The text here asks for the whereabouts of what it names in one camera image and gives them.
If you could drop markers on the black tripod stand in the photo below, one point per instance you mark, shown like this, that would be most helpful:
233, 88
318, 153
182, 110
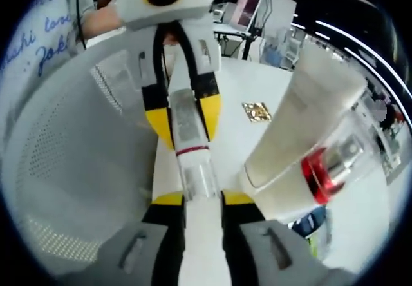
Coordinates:
248, 41

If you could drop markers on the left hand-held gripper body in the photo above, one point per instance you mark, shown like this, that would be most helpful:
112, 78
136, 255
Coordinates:
180, 7

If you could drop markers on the dark blue sachet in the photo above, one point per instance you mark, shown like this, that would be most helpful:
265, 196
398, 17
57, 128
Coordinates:
309, 221

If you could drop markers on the person's white shirt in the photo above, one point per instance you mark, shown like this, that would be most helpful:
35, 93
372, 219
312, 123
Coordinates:
48, 15

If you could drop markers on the red collar skincare spray bottle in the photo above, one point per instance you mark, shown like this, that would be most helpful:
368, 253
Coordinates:
322, 176

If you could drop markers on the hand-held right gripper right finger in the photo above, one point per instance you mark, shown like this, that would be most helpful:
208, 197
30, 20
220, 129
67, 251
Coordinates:
244, 234

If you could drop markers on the computer monitor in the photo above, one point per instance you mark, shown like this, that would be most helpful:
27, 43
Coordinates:
251, 10

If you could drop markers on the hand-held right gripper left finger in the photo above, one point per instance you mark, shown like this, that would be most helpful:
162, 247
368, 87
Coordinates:
164, 244

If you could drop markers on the gold foil sachet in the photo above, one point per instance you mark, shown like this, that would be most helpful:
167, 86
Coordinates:
257, 112

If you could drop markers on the red band skincare tube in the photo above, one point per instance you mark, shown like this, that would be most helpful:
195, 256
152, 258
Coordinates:
188, 121

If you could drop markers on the white mesh chair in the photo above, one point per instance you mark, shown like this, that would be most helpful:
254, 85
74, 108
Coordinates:
80, 170

